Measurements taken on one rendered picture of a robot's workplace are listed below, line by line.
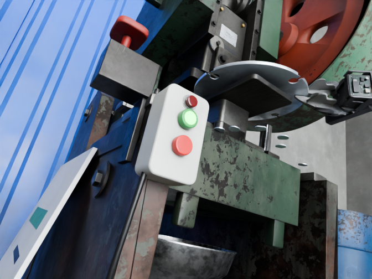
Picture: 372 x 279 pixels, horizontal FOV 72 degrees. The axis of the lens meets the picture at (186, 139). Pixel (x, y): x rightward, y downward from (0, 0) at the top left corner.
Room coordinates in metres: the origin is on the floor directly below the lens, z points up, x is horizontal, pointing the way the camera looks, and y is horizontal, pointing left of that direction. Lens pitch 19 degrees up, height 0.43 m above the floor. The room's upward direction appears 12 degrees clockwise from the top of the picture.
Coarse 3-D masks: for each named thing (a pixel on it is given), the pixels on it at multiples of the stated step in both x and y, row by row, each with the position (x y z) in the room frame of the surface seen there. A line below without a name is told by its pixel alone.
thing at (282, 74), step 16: (224, 64) 0.48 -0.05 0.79; (240, 64) 0.46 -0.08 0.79; (256, 64) 0.45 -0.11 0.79; (272, 64) 0.45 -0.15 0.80; (208, 80) 0.54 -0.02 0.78; (224, 80) 0.53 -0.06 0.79; (272, 80) 0.50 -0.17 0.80; (304, 80) 0.49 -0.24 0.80; (272, 112) 0.66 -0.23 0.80; (288, 112) 0.64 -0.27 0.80
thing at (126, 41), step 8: (120, 16) 0.36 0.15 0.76; (120, 24) 0.37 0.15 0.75; (128, 24) 0.36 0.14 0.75; (136, 24) 0.37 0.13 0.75; (112, 32) 0.39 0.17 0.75; (120, 32) 0.39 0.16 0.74; (128, 32) 0.38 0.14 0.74; (136, 32) 0.38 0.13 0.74; (144, 32) 0.38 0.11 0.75; (120, 40) 0.41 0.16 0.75; (128, 40) 0.39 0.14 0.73; (136, 40) 0.40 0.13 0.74; (144, 40) 0.40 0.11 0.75; (136, 48) 0.42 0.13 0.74
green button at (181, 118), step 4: (188, 108) 0.32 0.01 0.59; (180, 112) 0.33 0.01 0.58; (184, 112) 0.32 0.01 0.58; (180, 116) 0.32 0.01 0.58; (184, 116) 0.32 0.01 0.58; (196, 116) 0.33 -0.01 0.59; (180, 120) 0.32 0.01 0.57; (184, 120) 0.32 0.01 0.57; (196, 120) 0.33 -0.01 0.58; (180, 124) 0.33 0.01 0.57; (184, 124) 0.32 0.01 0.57; (188, 124) 0.33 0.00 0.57; (196, 124) 0.33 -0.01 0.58; (184, 128) 0.34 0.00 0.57; (188, 128) 0.33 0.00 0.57
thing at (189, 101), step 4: (184, 96) 0.33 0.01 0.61; (188, 96) 0.33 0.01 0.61; (192, 96) 0.33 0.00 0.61; (184, 100) 0.33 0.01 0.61; (188, 100) 0.32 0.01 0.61; (192, 100) 0.33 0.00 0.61; (196, 100) 0.33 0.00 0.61; (184, 104) 0.33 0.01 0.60; (188, 104) 0.33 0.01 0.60; (192, 104) 0.33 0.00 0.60; (196, 104) 0.33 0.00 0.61; (192, 108) 0.34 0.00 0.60
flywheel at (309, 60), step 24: (288, 0) 0.93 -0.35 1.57; (312, 0) 0.82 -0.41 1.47; (336, 0) 0.73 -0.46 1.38; (360, 0) 0.63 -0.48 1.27; (288, 24) 0.88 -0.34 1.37; (312, 24) 0.82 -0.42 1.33; (336, 24) 0.73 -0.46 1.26; (288, 48) 0.90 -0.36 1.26; (312, 48) 0.81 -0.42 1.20; (336, 48) 0.70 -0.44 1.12; (312, 72) 0.77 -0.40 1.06
